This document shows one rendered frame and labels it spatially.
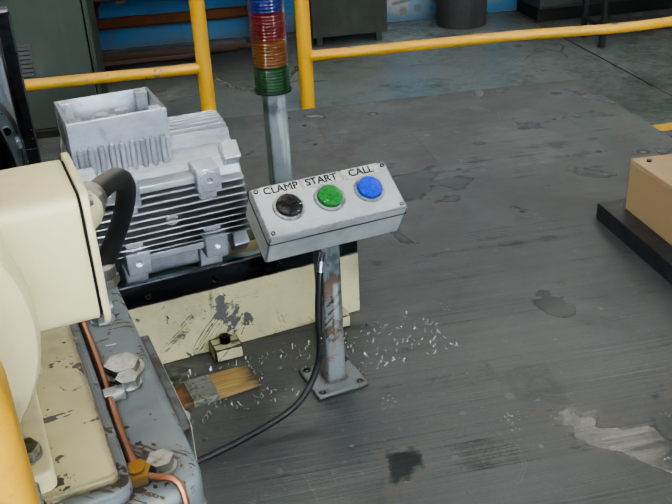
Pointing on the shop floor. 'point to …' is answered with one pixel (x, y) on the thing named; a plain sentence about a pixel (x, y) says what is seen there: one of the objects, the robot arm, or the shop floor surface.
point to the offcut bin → (347, 18)
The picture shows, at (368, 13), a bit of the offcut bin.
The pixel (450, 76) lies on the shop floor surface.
